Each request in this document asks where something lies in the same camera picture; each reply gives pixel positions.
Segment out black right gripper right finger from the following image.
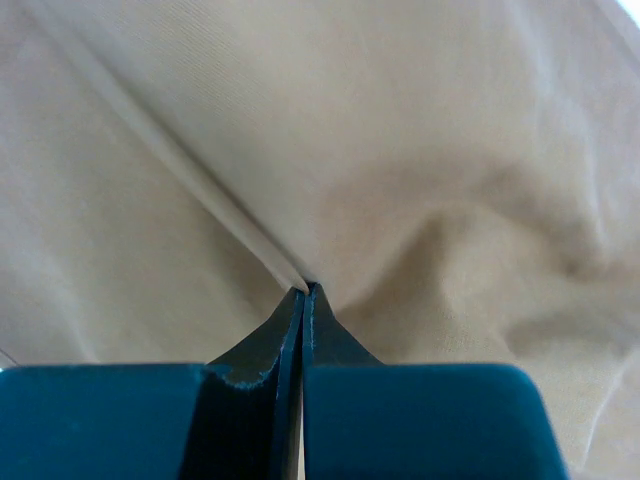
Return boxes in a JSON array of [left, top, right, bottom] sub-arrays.
[[302, 284, 568, 479]]

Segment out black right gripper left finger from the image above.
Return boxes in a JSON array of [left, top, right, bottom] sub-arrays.
[[1, 290, 304, 479]]

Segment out brown trousers with striped trim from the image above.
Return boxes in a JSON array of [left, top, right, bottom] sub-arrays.
[[1, 1, 639, 479]]

